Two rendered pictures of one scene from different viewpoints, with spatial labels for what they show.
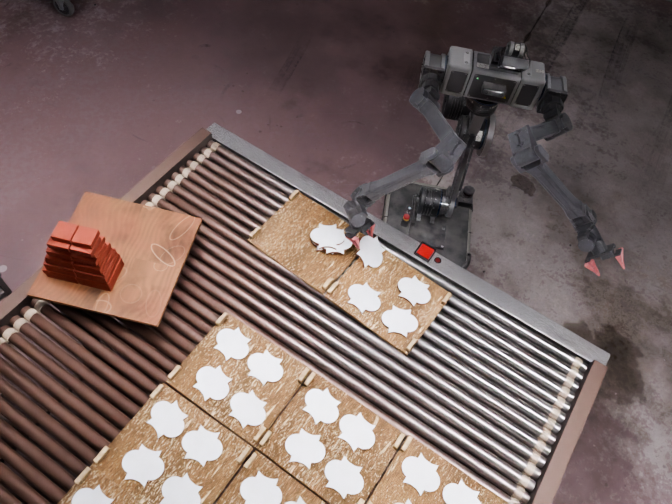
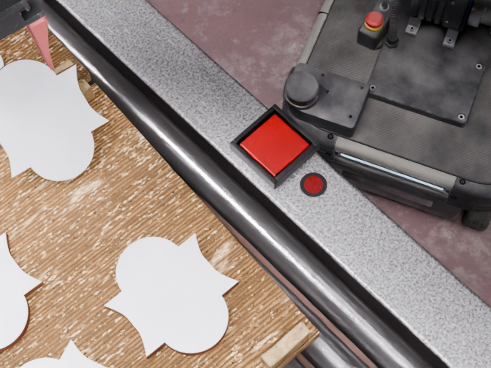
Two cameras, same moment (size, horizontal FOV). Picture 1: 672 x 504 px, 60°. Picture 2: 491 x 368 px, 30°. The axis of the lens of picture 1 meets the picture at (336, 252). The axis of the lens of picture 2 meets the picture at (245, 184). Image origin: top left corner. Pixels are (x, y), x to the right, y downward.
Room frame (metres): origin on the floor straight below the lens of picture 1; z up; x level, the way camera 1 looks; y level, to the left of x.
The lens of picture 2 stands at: (0.98, -0.55, 1.90)
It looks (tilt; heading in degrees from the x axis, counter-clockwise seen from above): 66 degrees down; 24
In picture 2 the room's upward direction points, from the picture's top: 3 degrees counter-clockwise
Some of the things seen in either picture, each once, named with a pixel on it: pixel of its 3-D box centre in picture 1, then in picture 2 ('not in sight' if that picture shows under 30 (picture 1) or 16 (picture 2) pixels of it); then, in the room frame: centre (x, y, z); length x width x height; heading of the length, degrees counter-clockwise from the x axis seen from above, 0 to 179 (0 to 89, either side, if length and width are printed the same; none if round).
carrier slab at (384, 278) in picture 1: (389, 295); (77, 296); (1.19, -0.25, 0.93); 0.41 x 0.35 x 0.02; 61
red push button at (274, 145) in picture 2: (425, 251); (274, 147); (1.45, -0.39, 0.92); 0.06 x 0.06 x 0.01; 65
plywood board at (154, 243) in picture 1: (119, 255); not in sight; (1.10, 0.83, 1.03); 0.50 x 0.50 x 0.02; 87
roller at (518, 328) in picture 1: (381, 246); (131, 105); (1.45, -0.19, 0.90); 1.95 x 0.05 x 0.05; 65
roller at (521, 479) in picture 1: (310, 340); not in sight; (0.95, 0.04, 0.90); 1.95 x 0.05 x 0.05; 65
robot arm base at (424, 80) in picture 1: (430, 85); not in sight; (1.89, -0.26, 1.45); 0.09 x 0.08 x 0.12; 89
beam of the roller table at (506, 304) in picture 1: (389, 237); (174, 76); (1.51, -0.22, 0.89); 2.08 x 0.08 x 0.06; 65
